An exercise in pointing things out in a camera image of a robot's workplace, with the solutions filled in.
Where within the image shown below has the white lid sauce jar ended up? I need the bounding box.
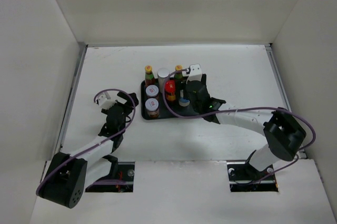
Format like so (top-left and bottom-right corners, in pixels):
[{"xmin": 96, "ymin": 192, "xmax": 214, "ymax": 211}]
[
  {"xmin": 145, "ymin": 98, "xmax": 160, "ymax": 118},
  {"xmin": 145, "ymin": 85, "xmax": 159, "ymax": 100}
]

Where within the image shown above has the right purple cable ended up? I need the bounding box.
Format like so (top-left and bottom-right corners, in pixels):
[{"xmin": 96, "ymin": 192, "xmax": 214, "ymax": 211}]
[{"xmin": 162, "ymin": 68, "xmax": 318, "ymax": 182}]

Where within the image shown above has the black rectangular tray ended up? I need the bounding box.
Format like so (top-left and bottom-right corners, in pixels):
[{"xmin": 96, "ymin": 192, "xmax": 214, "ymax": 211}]
[{"xmin": 141, "ymin": 81, "xmax": 198, "ymax": 120}]

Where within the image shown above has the white pepper shaker blue label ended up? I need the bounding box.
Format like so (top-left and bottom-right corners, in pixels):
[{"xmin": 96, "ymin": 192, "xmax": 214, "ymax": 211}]
[{"xmin": 179, "ymin": 97, "xmax": 190, "ymax": 107}]

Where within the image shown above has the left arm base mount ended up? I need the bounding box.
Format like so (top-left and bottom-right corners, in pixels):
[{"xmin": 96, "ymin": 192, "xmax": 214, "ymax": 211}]
[{"xmin": 84, "ymin": 155, "xmax": 135, "ymax": 193}]

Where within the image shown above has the red cap dark sauce jar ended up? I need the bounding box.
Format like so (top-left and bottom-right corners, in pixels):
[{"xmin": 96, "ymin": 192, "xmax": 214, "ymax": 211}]
[{"xmin": 164, "ymin": 80, "xmax": 176, "ymax": 103}]

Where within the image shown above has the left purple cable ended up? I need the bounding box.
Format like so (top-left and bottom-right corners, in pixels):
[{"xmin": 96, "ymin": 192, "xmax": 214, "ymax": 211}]
[{"xmin": 35, "ymin": 88, "xmax": 139, "ymax": 197}]

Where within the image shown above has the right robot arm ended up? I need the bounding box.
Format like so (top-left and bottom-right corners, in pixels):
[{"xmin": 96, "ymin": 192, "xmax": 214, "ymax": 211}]
[{"xmin": 184, "ymin": 80, "xmax": 306, "ymax": 180}]

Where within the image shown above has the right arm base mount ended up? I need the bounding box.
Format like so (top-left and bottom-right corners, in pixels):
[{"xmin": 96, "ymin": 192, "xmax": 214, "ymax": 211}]
[{"xmin": 226, "ymin": 161, "xmax": 279, "ymax": 192}]

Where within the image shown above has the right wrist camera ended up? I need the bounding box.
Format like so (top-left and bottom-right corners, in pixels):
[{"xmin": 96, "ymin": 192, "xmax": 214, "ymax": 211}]
[{"xmin": 186, "ymin": 64, "xmax": 203, "ymax": 82}]

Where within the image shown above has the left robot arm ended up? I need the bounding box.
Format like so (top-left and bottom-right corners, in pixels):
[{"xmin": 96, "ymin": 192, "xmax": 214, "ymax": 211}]
[{"xmin": 36, "ymin": 89, "xmax": 139, "ymax": 209}]

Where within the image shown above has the green label sauce bottle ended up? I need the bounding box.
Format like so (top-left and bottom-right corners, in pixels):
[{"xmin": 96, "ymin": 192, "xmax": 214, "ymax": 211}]
[
  {"xmin": 174, "ymin": 65, "xmax": 184, "ymax": 82},
  {"xmin": 144, "ymin": 65, "xmax": 155, "ymax": 87}
]

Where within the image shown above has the purple cable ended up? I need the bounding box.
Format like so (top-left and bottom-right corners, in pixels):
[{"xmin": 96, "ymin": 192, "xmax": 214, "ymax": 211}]
[
  {"xmin": 35, "ymin": 88, "xmax": 139, "ymax": 197},
  {"xmin": 162, "ymin": 68, "xmax": 318, "ymax": 182}
]

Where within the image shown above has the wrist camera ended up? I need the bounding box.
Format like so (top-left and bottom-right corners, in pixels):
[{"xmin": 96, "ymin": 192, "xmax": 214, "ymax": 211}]
[
  {"xmin": 186, "ymin": 64, "xmax": 203, "ymax": 82},
  {"xmin": 96, "ymin": 92, "xmax": 116, "ymax": 110}
]

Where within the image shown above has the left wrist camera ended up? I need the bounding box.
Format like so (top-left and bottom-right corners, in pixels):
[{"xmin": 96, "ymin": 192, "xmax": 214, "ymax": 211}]
[{"xmin": 96, "ymin": 92, "xmax": 116, "ymax": 110}]

